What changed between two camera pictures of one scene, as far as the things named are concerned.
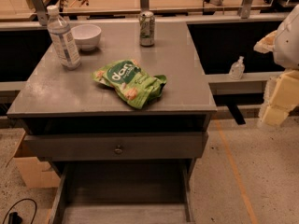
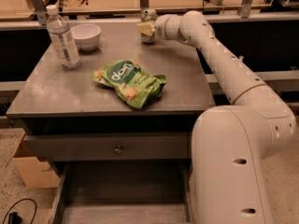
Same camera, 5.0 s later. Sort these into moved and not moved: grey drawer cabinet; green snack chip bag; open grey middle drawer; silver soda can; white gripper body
Moved: white gripper body
Not moved: green snack chip bag; silver soda can; open grey middle drawer; grey drawer cabinet
